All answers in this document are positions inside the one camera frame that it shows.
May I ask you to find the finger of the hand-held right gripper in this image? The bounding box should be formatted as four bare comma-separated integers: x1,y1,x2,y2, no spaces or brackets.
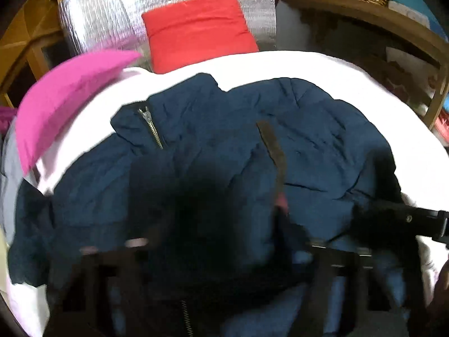
352,199,449,251

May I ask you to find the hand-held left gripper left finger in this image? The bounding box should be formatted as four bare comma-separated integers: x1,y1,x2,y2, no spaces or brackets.
45,237,160,337

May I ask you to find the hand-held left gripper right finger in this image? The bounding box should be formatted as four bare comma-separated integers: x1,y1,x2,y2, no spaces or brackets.
276,208,426,337

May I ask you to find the navy blue zip jacket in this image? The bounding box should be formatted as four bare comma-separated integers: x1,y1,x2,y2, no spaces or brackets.
7,73,414,337

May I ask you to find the grey cloth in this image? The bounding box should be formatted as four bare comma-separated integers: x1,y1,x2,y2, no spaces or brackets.
0,123,40,236

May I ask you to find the white bed sheet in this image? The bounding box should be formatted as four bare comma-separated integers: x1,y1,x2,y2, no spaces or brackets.
0,51,449,337

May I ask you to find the pink pillow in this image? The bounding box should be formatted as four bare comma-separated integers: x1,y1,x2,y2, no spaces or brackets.
16,50,143,175

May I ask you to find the magenta cloth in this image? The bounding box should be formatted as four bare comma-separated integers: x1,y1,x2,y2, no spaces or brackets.
0,106,19,135

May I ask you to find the wooden table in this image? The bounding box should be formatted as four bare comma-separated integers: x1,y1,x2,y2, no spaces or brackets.
276,0,449,131

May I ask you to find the red pillow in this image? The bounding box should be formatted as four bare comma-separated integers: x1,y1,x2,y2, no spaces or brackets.
141,0,259,74

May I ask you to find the silver foil insulation mat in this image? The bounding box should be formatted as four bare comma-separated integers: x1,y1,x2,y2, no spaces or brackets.
58,0,278,74

